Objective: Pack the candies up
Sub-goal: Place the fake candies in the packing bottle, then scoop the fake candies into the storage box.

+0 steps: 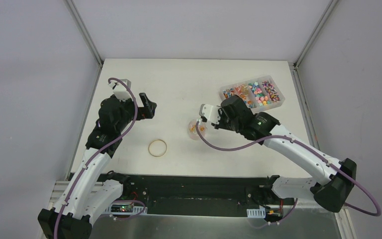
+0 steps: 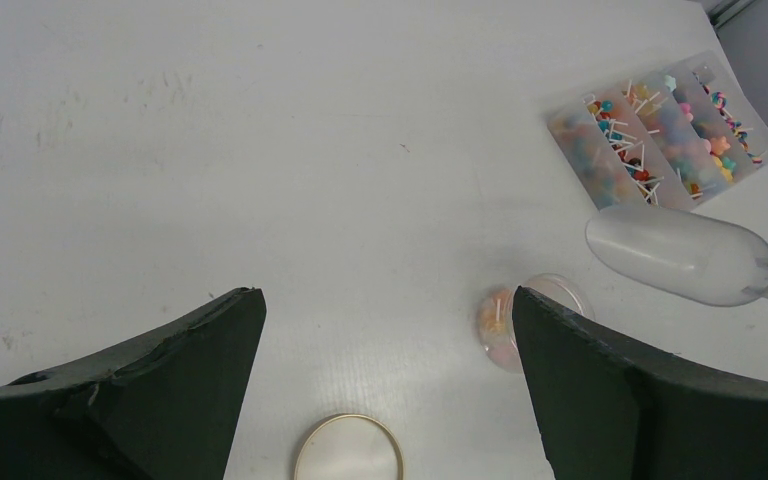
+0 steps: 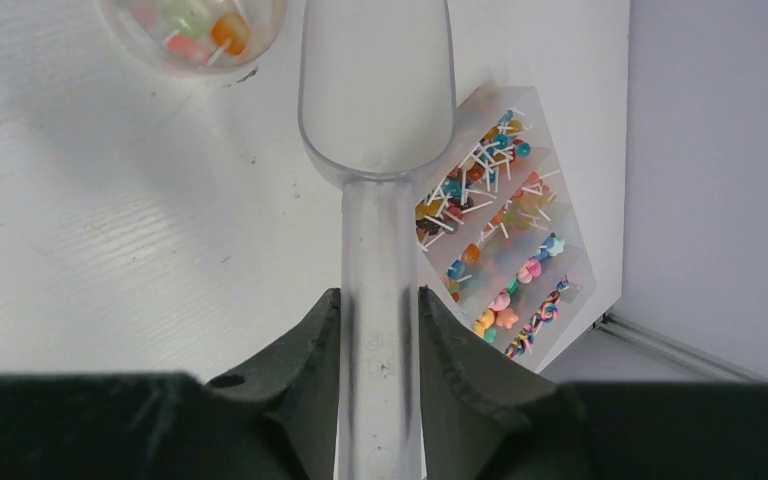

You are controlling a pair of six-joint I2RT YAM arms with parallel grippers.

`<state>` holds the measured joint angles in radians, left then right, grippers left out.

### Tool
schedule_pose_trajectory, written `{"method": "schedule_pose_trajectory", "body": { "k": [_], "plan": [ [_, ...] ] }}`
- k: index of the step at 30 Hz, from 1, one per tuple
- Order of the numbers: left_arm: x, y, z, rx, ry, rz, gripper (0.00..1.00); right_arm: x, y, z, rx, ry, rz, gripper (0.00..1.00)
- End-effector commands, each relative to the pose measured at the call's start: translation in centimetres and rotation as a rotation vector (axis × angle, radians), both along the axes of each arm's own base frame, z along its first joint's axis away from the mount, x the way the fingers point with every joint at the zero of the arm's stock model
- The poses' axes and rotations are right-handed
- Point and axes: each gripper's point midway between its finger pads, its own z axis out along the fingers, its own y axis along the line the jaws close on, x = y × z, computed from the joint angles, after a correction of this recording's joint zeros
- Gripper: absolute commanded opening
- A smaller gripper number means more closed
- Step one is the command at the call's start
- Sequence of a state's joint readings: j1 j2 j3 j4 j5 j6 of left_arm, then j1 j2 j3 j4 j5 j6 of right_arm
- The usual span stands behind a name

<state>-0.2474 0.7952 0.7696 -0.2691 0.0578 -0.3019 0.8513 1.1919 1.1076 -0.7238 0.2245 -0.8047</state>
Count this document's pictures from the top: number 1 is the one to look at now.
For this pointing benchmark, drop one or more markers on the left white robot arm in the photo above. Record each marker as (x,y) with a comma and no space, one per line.
(75,212)

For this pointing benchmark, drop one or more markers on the left aluminium frame post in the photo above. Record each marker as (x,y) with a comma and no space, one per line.
(81,26)

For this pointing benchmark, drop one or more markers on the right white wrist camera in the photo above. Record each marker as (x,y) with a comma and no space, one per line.
(210,113)

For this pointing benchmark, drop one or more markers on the aluminium frame post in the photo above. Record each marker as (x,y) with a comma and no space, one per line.
(332,4)
(81,26)

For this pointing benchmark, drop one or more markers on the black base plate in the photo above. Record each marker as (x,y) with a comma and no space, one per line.
(198,196)

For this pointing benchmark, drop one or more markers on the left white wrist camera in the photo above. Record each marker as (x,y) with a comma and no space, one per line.
(120,92)

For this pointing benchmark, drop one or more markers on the left white cable duct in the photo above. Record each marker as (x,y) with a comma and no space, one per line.
(127,209)

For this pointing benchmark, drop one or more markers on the right white cable duct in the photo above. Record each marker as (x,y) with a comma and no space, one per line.
(256,213)

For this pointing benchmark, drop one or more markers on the clear plastic jar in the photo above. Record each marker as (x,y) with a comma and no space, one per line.
(195,127)

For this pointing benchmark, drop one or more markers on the white cable duct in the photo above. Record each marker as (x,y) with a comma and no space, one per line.
(256,213)
(127,209)

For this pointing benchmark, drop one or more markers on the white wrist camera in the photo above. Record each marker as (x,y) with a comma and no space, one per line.
(120,92)
(210,113)

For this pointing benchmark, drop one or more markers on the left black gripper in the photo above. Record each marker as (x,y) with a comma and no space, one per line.
(141,108)

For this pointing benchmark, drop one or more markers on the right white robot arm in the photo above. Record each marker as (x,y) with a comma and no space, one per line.
(331,179)

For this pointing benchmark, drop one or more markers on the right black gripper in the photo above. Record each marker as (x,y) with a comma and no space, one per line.
(221,115)

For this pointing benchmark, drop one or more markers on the right aluminium frame post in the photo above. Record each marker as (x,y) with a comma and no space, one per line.
(332,4)

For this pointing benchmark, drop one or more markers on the clear compartment candy box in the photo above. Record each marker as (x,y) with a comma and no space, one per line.
(259,94)

